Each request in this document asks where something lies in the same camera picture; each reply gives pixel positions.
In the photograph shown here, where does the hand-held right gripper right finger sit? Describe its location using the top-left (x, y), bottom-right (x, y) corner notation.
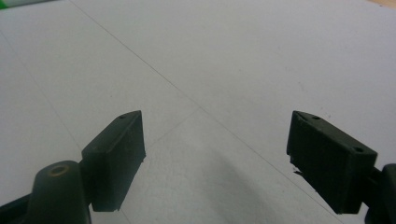
top-left (286, 110), bottom-right (378, 216)

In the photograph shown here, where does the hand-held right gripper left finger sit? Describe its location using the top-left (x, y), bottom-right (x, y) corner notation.
top-left (80, 109), bottom-right (147, 213)

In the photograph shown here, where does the green and white object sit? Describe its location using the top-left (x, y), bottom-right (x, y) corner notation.
top-left (0, 0), bottom-right (52, 9)

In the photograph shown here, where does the wooden table edge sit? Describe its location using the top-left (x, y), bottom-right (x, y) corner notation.
top-left (366, 0), bottom-right (396, 9)

